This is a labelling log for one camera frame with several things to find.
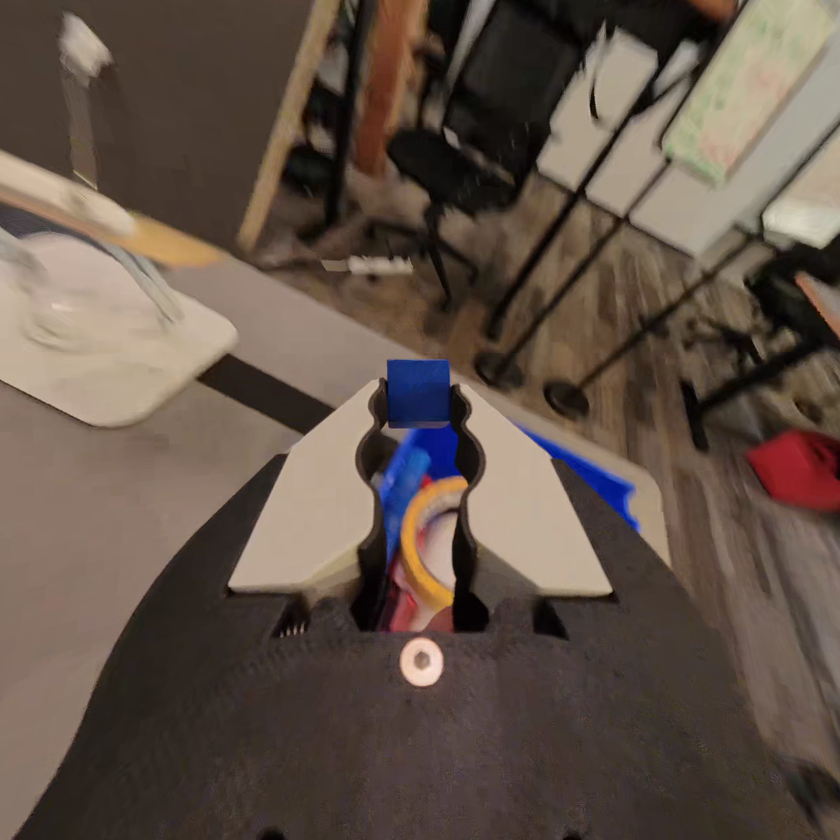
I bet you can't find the yellow tape roll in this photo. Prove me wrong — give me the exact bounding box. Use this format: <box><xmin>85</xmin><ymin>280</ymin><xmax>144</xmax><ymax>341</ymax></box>
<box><xmin>400</xmin><ymin>476</ymin><xmax>471</xmax><ymax>608</ymax></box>

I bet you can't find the clear plastic container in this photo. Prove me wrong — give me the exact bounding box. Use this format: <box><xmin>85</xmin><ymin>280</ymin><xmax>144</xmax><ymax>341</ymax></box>
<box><xmin>0</xmin><ymin>230</ymin><xmax>185</xmax><ymax>349</ymax></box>

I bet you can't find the blue cube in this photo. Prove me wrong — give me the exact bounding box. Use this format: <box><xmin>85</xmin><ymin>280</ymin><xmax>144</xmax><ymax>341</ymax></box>
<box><xmin>387</xmin><ymin>359</ymin><xmax>452</xmax><ymax>429</ymax></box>

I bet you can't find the blue plastic bin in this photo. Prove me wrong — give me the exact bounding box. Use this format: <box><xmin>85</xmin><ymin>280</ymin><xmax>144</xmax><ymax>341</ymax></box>
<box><xmin>377</xmin><ymin>425</ymin><xmax>641</xmax><ymax>631</ymax></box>

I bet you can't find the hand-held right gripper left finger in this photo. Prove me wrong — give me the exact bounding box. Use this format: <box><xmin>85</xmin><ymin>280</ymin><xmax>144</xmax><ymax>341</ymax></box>
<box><xmin>228</xmin><ymin>378</ymin><xmax>389</xmax><ymax>621</ymax></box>

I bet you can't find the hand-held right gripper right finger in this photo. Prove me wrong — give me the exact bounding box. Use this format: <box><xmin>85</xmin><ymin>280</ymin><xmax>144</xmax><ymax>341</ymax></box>
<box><xmin>451</xmin><ymin>382</ymin><xmax>616</xmax><ymax>630</ymax></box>

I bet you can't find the white partition panel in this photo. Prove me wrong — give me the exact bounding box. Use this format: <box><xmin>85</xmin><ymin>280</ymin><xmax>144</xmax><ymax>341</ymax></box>
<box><xmin>535</xmin><ymin>26</ymin><xmax>765</xmax><ymax>258</ymax></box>

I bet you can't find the white peg with wire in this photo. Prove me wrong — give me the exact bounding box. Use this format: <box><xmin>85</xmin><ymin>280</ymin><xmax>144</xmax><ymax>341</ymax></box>
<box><xmin>58</xmin><ymin>12</ymin><xmax>116</xmax><ymax>191</ymax></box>

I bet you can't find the black round-base stand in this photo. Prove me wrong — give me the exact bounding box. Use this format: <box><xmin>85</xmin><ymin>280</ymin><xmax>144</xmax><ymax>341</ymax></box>
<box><xmin>476</xmin><ymin>167</ymin><xmax>664</xmax><ymax>389</ymax></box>
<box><xmin>545</xmin><ymin>230</ymin><xmax>762</xmax><ymax>419</ymax></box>

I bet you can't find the white power strip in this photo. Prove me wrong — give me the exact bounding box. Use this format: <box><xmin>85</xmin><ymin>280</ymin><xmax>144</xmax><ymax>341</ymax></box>
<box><xmin>322</xmin><ymin>255</ymin><xmax>414</xmax><ymax>277</ymax></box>

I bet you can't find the printed whiteboard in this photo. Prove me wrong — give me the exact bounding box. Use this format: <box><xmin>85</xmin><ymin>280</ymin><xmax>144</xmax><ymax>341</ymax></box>
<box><xmin>659</xmin><ymin>0</ymin><xmax>840</xmax><ymax>191</ymax></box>

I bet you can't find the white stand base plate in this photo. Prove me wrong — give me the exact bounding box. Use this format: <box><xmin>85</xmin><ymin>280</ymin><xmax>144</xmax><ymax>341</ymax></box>
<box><xmin>0</xmin><ymin>230</ymin><xmax>238</xmax><ymax>429</ymax></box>

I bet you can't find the red box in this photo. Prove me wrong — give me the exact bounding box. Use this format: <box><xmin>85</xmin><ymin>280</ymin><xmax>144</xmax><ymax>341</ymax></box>
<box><xmin>747</xmin><ymin>430</ymin><xmax>840</xmax><ymax>514</ymax></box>

